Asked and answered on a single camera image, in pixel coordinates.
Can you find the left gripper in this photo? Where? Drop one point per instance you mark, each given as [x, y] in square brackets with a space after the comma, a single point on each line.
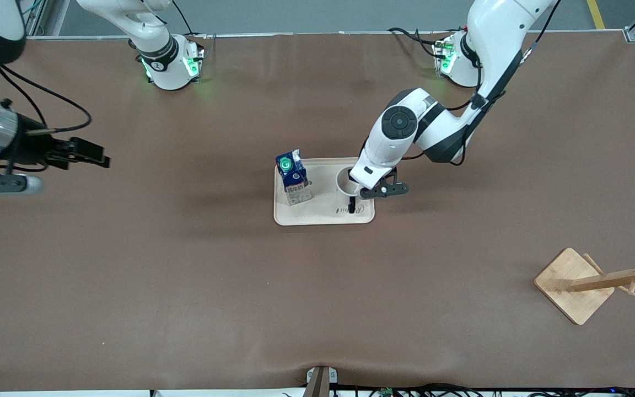
[352, 204]

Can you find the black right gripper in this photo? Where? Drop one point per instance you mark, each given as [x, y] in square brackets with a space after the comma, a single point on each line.
[26, 148]

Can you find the blue white milk carton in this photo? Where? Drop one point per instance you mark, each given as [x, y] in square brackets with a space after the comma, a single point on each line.
[294, 179]

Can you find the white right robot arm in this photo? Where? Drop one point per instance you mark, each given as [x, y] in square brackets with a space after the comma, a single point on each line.
[166, 60]

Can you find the wooden cup rack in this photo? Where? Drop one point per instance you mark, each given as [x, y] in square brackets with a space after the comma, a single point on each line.
[574, 284]

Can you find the cream rectangular plastic tray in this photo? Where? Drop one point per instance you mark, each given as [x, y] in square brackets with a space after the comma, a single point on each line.
[323, 218]

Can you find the table edge camera mount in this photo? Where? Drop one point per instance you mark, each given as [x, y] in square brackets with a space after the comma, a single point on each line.
[320, 380]

